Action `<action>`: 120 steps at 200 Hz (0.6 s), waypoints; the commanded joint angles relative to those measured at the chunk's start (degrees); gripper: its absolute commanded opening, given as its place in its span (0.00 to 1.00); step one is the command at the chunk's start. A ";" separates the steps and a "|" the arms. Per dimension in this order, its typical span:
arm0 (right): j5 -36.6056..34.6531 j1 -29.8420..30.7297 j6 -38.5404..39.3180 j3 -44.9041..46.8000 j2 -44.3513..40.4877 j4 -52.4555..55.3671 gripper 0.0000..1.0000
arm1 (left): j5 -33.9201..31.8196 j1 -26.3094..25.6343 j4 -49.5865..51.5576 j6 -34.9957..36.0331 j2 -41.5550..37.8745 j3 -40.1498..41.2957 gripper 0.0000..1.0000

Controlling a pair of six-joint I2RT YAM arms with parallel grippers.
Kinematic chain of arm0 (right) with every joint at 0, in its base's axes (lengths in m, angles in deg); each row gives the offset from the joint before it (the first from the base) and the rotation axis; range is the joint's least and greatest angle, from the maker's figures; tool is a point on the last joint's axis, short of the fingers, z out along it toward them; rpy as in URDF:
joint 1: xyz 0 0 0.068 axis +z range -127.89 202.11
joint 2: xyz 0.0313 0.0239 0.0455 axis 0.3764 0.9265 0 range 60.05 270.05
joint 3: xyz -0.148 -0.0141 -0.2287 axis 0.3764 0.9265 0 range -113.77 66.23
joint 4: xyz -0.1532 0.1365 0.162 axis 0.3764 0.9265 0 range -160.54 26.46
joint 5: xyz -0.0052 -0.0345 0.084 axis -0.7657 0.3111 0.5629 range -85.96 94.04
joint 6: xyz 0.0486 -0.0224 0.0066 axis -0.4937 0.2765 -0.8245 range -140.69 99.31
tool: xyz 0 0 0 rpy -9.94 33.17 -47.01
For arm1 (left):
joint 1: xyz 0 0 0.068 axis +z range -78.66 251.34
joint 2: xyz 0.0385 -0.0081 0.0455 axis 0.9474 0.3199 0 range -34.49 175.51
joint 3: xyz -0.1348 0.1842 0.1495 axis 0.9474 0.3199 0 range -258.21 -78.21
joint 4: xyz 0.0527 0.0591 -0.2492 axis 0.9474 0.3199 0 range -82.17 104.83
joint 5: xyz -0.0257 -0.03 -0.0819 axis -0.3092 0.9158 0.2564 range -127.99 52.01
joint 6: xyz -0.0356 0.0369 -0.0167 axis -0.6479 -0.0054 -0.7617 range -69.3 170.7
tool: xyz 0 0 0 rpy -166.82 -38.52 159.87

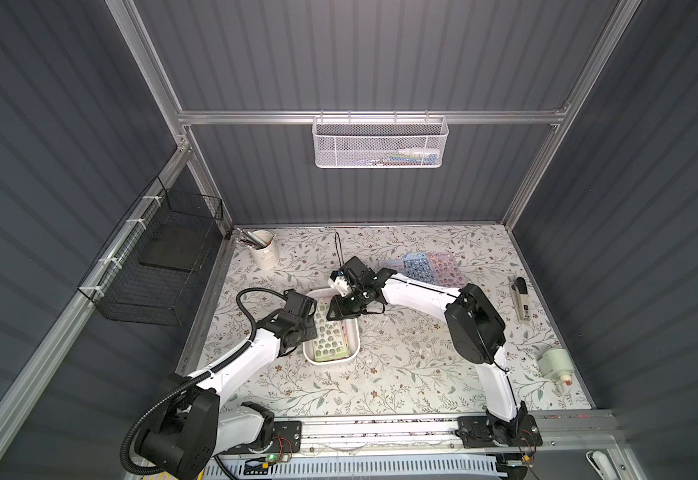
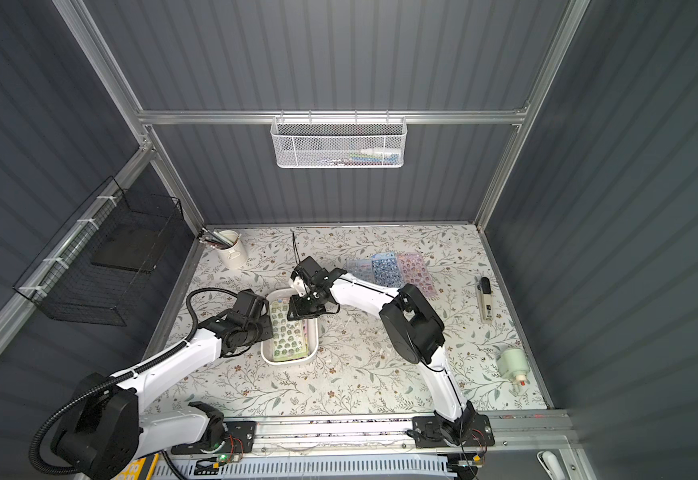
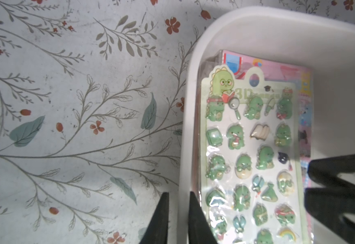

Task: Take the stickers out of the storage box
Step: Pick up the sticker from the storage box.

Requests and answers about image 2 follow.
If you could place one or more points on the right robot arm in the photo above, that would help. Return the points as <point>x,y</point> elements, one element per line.
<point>414,328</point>

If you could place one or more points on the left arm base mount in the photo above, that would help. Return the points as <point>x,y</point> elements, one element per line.
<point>235,437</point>

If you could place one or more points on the items in white basket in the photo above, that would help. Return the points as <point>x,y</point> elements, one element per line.
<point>364,157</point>

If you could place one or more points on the white wire wall basket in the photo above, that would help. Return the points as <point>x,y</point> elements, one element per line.
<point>296,145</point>

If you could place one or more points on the light blue sticker sheet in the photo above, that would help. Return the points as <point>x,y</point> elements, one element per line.
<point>361,269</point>

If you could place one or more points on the yellow calculator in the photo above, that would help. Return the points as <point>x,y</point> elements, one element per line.
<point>141,469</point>

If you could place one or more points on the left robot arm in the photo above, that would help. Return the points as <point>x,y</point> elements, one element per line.
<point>104,427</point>

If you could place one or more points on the black white handheld device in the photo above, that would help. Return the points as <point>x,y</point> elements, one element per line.
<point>485,299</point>

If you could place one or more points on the cream metal pen bucket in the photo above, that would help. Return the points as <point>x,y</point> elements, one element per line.
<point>232,251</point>

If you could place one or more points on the black wire wall basket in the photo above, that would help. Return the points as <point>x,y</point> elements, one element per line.
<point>97,272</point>

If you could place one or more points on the white object bottom right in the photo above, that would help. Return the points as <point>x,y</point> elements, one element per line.
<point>551,465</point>

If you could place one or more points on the white slotted cable duct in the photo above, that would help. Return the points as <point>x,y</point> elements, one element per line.
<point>405,466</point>

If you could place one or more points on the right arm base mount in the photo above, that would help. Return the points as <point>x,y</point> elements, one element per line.
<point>429,432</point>

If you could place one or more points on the white plastic storage tray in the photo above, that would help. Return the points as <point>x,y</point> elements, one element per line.
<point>312,330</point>

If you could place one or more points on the green sticker sheet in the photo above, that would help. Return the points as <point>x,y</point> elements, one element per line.
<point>290,337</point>

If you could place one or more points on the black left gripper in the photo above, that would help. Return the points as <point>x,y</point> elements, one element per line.
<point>262,327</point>

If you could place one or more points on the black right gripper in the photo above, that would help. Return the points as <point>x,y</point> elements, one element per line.
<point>304,306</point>

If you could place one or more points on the pink 3D sticker sheet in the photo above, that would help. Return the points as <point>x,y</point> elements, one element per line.
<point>415,272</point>

